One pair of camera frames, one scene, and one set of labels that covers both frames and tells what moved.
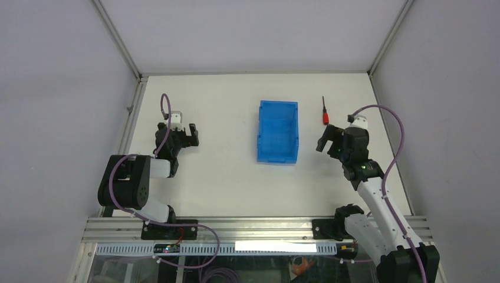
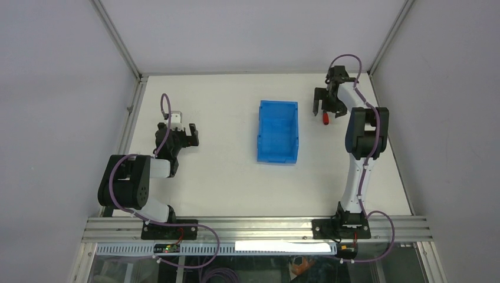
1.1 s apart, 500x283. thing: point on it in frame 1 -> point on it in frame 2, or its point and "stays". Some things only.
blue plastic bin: [278, 134] stays
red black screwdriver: [325, 116] stays
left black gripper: [193, 134] stays
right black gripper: [331, 133] -> [320, 94]
